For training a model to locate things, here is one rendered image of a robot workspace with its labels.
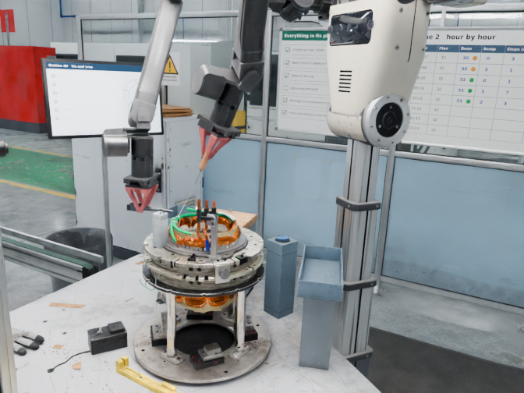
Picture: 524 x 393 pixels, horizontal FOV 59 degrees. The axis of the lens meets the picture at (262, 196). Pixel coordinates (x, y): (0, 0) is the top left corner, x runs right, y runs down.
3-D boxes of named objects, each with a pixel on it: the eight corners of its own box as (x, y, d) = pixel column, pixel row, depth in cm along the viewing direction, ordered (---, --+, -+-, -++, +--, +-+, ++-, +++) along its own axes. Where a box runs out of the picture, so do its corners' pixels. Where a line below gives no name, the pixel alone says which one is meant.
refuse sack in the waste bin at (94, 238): (33, 295, 273) (27, 240, 264) (85, 273, 306) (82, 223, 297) (79, 313, 256) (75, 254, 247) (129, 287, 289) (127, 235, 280)
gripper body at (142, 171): (122, 185, 119) (122, 157, 117) (138, 177, 129) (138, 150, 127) (146, 187, 118) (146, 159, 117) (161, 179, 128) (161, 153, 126)
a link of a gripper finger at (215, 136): (206, 164, 114) (220, 129, 111) (186, 150, 117) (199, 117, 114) (222, 163, 120) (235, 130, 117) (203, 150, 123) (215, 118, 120)
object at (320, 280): (333, 388, 116) (343, 285, 109) (291, 383, 118) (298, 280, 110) (334, 336, 140) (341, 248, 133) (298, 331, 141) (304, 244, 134)
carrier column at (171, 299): (164, 359, 122) (164, 286, 116) (171, 354, 124) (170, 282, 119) (172, 362, 121) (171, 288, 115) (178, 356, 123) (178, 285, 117)
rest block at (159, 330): (168, 327, 133) (168, 311, 132) (169, 338, 128) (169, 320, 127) (152, 329, 132) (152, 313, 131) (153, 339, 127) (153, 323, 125)
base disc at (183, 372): (102, 354, 124) (102, 352, 124) (186, 296, 158) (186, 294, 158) (228, 402, 108) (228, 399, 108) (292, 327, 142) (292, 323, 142)
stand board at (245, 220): (180, 228, 150) (180, 221, 149) (204, 213, 168) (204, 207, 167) (238, 237, 145) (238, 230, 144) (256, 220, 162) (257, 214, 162)
